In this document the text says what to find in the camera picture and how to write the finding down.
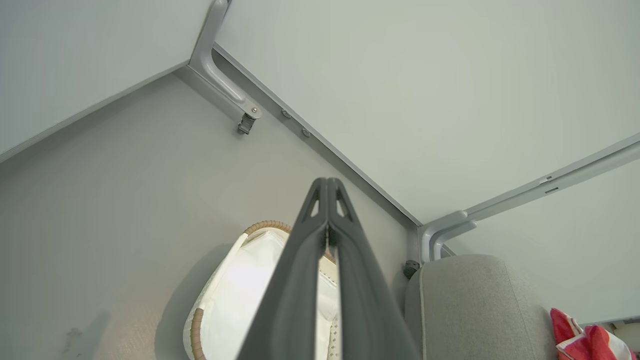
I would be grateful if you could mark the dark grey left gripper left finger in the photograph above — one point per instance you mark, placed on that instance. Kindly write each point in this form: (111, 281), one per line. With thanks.
(290, 300)

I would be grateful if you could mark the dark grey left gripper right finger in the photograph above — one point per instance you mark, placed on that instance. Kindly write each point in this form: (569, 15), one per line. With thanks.
(365, 300)

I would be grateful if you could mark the red and white garment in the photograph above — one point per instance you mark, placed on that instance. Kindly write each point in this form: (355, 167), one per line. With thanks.
(582, 340)

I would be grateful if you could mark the grey fabric sofa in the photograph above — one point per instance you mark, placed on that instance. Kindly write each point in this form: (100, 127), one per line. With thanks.
(475, 310)

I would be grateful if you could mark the black round caster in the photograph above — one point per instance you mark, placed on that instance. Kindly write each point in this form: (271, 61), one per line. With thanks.
(411, 269)

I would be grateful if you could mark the grey curved partition foot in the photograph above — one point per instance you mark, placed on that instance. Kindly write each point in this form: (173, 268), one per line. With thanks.
(430, 227)
(447, 232)

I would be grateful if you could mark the white laundry basket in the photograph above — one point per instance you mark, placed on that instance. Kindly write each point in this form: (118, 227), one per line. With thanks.
(197, 335)

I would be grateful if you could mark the small black caster wheel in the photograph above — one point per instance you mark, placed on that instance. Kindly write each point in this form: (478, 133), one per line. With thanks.
(246, 124)

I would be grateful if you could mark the grey partition foot with plate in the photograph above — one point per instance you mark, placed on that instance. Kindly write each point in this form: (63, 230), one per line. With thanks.
(212, 65)

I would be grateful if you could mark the grey partition bottom rail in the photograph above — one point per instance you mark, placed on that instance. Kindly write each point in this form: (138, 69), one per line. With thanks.
(320, 142)

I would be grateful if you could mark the round grey rail bolt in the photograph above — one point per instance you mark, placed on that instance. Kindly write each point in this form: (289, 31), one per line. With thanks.
(286, 114)
(305, 132)

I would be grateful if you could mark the grey double partition post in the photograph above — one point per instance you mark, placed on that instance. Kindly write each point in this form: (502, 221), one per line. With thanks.
(560, 180)

